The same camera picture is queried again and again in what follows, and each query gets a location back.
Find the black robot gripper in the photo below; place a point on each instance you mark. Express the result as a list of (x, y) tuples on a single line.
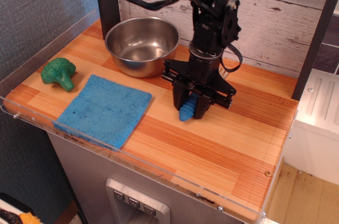
[(199, 75)]

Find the blue handled metal fork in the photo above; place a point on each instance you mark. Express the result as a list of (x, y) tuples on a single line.
[(187, 110)]

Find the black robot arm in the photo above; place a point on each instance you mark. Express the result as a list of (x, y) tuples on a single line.
[(215, 25)]

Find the stainless steel bowl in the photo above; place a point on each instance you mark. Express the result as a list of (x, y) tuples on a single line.
[(139, 46)]

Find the blue folded cloth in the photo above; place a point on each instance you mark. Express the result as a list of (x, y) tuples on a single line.
[(105, 111)]

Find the grey toy fridge cabinet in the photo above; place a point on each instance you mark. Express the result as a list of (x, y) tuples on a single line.
[(87, 172)]

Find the silver dispenser panel with buttons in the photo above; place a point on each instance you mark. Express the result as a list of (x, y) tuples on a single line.
[(131, 206)]

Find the white toy sink unit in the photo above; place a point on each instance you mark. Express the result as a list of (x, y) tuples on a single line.
[(312, 144)]

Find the green toy broccoli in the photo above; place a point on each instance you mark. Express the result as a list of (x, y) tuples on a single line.
[(59, 70)]

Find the clear acrylic table guard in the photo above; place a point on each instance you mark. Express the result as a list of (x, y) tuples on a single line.
[(198, 171)]

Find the yellow object at corner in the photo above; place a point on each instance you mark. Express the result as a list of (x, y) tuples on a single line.
[(28, 218)]

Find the dark vertical post right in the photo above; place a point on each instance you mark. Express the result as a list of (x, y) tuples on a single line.
[(310, 58)]

